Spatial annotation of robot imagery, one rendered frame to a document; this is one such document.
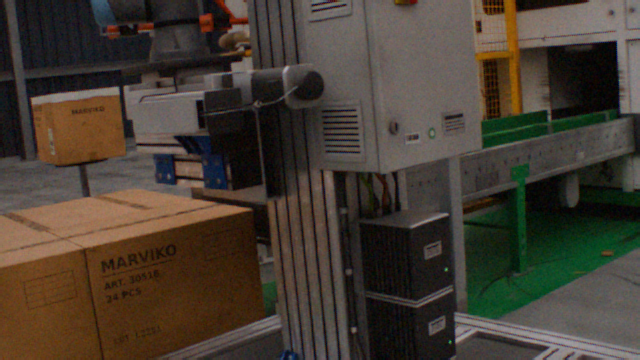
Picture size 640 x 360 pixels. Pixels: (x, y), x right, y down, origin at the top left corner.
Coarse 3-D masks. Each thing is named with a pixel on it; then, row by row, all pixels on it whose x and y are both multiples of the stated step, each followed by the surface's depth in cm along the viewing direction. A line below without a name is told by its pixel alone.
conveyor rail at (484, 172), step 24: (624, 120) 358; (504, 144) 299; (528, 144) 303; (552, 144) 316; (576, 144) 329; (600, 144) 344; (624, 144) 360; (432, 168) 265; (480, 168) 283; (504, 168) 294; (552, 168) 317; (576, 168) 330; (408, 192) 258; (432, 192) 266; (480, 192) 284
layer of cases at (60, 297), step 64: (128, 192) 302; (0, 256) 196; (64, 256) 195; (128, 256) 207; (192, 256) 221; (256, 256) 236; (0, 320) 184; (64, 320) 196; (128, 320) 208; (192, 320) 222; (256, 320) 238
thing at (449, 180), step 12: (456, 156) 246; (444, 168) 246; (456, 168) 246; (444, 180) 247; (456, 180) 247; (444, 192) 248; (456, 192) 247; (444, 204) 249; (456, 204) 248; (456, 216) 248; (456, 228) 248; (456, 240) 249; (456, 252) 249; (456, 264) 250; (456, 276) 250; (456, 288) 251; (456, 300) 252
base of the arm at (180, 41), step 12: (156, 24) 166; (168, 24) 164; (180, 24) 164; (192, 24) 166; (156, 36) 166; (168, 36) 164; (180, 36) 164; (192, 36) 165; (156, 48) 165; (168, 48) 164; (180, 48) 164; (192, 48) 165; (204, 48) 168; (156, 60) 165
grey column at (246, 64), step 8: (232, 0) 362; (240, 0) 357; (232, 8) 364; (240, 8) 358; (240, 16) 359; (240, 48) 364; (232, 64) 373; (240, 64) 366; (248, 64) 363; (264, 248) 378; (264, 264) 368
